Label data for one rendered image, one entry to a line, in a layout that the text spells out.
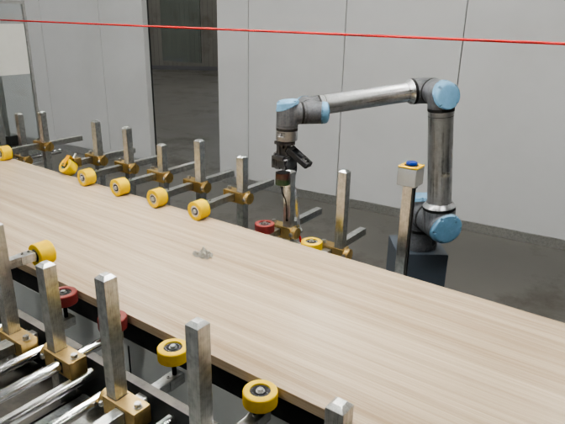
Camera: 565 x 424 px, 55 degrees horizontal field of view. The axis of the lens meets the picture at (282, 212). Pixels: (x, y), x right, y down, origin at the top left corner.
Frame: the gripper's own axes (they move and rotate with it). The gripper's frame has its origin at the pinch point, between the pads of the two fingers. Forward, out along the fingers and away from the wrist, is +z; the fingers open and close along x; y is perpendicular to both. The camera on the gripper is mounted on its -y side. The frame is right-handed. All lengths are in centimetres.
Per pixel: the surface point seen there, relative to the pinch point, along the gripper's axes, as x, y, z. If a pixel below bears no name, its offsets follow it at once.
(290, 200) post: 9.5, -7.2, 1.6
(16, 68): -23, 246, -31
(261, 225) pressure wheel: 22.3, -2.2, 9.9
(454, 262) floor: -192, -16, 100
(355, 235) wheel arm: -9.0, -28.0, 17.3
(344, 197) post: 9.6, -31.9, -5.1
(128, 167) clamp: 10, 93, 5
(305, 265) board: 41, -36, 11
